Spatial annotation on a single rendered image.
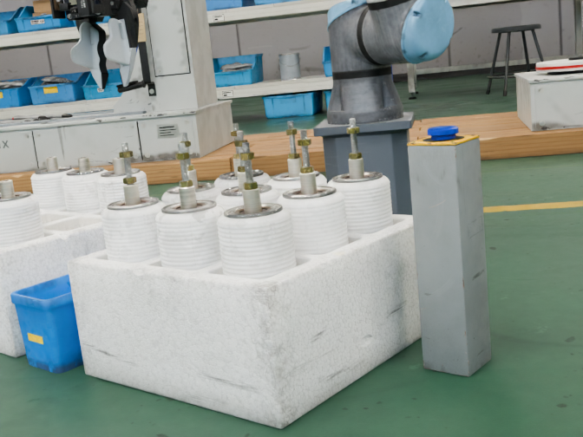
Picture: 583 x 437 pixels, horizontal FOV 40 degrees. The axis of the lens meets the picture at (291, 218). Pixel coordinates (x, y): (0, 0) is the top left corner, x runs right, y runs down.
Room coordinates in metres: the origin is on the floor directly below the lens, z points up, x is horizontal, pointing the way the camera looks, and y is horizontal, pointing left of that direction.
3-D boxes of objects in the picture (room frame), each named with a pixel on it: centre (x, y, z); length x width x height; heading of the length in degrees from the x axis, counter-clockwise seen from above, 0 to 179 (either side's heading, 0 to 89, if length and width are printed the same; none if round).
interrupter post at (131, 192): (1.16, 0.23, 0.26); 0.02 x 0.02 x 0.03
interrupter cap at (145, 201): (1.16, 0.23, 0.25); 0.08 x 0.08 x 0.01
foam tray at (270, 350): (1.17, 0.06, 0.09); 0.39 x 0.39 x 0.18; 50
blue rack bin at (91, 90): (6.28, 1.23, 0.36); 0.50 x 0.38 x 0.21; 168
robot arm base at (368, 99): (1.60, -0.17, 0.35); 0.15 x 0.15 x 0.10
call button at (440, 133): (1.04, -0.21, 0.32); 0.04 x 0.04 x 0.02
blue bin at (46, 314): (1.30, 0.32, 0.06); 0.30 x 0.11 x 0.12; 138
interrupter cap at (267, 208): (1.01, 0.05, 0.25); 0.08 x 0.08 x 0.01
